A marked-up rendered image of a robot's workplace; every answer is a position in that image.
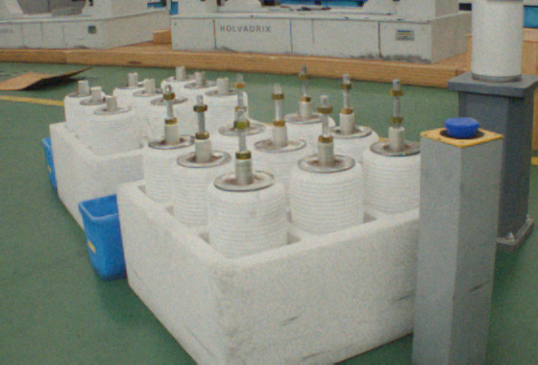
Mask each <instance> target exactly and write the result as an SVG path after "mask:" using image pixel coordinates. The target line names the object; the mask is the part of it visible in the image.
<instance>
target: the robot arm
mask: <svg viewBox="0 0 538 365"><path fill-rule="evenodd" d="M159 1H160V3H161V4H162V5H163V6H165V10H166V11H168V12H169V11H172V0H159ZM225 1H228V0H216V4H217V6H218V7H224V6H225ZM523 4H524V1H523V0H472V8H473V12H472V27H473V31H472V48H473V52H472V78H473V79H474V80H477V81H481V82H491V83H514V82H519V81H520V80H521V79H522V58H523V47H522V44H523V18H524V13H523Z"/></svg>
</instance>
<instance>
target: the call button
mask: <svg viewBox="0 0 538 365"><path fill-rule="evenodd" d="M445 128H446V129H447V130H448V134H451V135H456V136H466V137H469V136H474V135H476V130H478V129H479V123H478V122H477V121H476V120H475V119H472V118H453V117H452V118H449V119H447V120H446V124H445Z"/></svg>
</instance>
